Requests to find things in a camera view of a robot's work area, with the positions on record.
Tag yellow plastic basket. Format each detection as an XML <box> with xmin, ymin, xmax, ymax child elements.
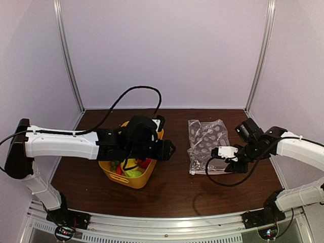
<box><xmin>97</xmin><ymin>116</ymin><xmax>164</xmax><ymax>189</ymax></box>

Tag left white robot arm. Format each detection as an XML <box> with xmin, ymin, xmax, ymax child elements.
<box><xmin>4</xmin><ymin>116</ymin><xmax>176</xmax><ymax>225</ymax></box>

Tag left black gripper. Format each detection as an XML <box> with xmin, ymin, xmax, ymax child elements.
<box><xmin>126</xmin><ymin>138</ymin><xmax>176</xmax><ymax>160</ymax></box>

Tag front aluminium rail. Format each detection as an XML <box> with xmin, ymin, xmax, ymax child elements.
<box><xmin>18</xmin><ymin>200</ymin><xmax>315</xmax><ymax>242</ymax></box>

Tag right aluminium frame post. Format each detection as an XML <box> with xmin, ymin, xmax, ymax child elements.
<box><xmin>245</xmin><ymin>0</ymin><xmax>276</xmax><ymax>114</ymax></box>

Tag green toy pear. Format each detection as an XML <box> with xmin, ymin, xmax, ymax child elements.
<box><xmin>124</xmin><ymin>170</ymin><xmax>143</xmax><ymax>178</ymax></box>

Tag red toy apple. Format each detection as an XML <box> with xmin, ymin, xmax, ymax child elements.
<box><xmin>137</xmin><ymin>158</ymin><xmax>152</xmax><ymax>169</ymax></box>

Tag circuit board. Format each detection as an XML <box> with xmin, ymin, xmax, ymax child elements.
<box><xmin>258</xmin><ymin>225</ymin><xmax>278</xmax><ymax>240</ymax></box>
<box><xmin>54</xmin><ymin>226</ymin><xmax>75</xmax><ymax>241</ymax></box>

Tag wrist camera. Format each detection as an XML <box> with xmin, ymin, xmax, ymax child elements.
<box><xmin>152</xmin><ymin>115</ymin><xmax>166</xmax><ymax>133</ymax></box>
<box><xmin>211</xmin><ymin>146</ymin><xmax>238</xmax><ymax>161</ymax></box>

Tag right circuit board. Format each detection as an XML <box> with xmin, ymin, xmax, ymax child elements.
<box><xmin>258</xmin><ymin>225</ymin><xmax>278</xmax><ymax>240</ymax></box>

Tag left black cable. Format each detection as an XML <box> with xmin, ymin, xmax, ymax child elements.
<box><xmin>83</xmin><ymin>86</ymin><xmax>162</xmax><ymax>135</ymax></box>

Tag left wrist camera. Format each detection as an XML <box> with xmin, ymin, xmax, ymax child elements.
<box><xmin>152</xmin><ymin>115</ymin><xmax>166</xmax><ymax>133</ymax></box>

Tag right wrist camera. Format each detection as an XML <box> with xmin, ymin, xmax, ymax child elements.
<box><xmin>211</xmin><ymin>146</ymin><xmax>238</xmax><ymax>161</ymax></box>

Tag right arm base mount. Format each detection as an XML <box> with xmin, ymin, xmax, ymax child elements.
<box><xmin>241</xmin><ymin>190</ymin><xmax>286</xmax><ymax>229</ymax></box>

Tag left circuit board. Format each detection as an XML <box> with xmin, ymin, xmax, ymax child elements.
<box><xmin>54</xmin><ymin>226</ymin><xmax>75</xmax><ymax>241</ymax></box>

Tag red toy chili pepper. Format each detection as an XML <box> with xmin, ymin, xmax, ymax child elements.
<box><xmin>116</xmin><ymin>166</ymin><xmax>123</xmax><ymax>175</ymax></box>

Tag clear dotted zip bag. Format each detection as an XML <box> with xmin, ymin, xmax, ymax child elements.
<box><xmin>187</xmin><ymin>119</ymin><xmax>229</xmax><ymax>175</ymax></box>

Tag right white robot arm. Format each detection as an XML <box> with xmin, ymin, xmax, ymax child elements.
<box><xmin>216</xmin><ymin>118</ymin><xmax>323</xmax><ymax>224</ymax></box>

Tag green toy grapes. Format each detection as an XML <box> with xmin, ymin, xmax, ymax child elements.
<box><xmin>110</xmin><ymin>160</ymin><xmax>120</xmax><ymax>171</ymax></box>

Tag aluminium frame post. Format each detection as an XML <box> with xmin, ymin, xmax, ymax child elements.
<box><xmin>53</xmin><ymin>0</ymin><xmax>85</xmax><ymax>112</ymax></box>
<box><xmin>245</xmin><ymin>0</ymin><xmax>276</xmax><ymax>114</ymax></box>

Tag left aluminium frame post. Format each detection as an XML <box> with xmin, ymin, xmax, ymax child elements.
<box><xmin>53</xmin><ymin>0</ymin><xmax>85</xmax><ymax>112</ymax></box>

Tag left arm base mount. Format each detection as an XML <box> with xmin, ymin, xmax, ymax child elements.
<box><xmin>44</xmin><ymin>196</ymin><xmax>91</xmax><ymax>230</ymax></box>

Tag yellow toy apple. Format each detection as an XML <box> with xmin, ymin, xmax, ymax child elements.
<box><xmin>120</xmin><ymin>158</ymin><xmax>138</xmax><ymax>172</ymax></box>

